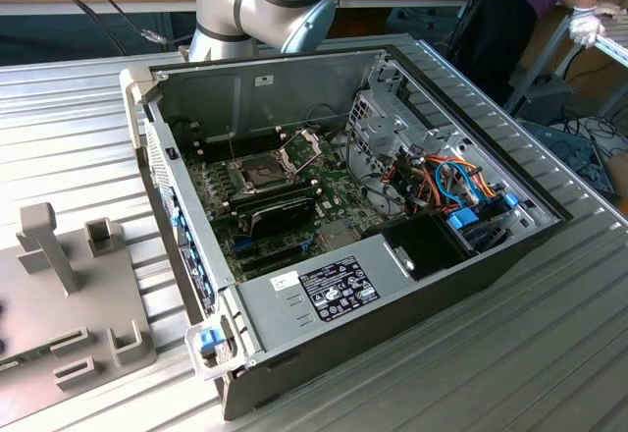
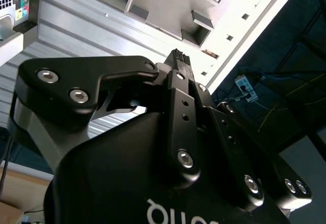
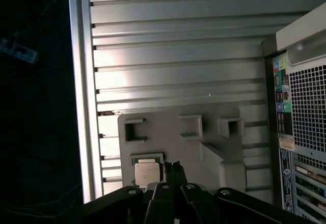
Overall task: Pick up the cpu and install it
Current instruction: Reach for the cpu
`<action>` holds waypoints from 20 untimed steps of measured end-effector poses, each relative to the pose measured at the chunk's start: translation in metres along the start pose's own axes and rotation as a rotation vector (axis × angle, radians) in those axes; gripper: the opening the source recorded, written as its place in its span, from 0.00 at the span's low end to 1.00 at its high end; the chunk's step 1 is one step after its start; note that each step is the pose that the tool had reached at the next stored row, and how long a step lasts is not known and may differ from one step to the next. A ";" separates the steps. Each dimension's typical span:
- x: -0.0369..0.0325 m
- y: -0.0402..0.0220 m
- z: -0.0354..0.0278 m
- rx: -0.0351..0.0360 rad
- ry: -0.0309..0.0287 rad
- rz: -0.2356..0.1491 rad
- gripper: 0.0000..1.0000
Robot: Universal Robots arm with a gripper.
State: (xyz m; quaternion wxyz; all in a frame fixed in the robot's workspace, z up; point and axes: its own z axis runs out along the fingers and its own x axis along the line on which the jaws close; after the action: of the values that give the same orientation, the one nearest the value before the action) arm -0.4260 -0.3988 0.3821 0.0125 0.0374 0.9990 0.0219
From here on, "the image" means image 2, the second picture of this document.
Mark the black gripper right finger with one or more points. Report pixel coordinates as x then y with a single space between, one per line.
237 157

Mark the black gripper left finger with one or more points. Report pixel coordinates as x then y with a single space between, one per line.
63 81

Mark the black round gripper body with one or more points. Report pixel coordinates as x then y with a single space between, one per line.
114 170

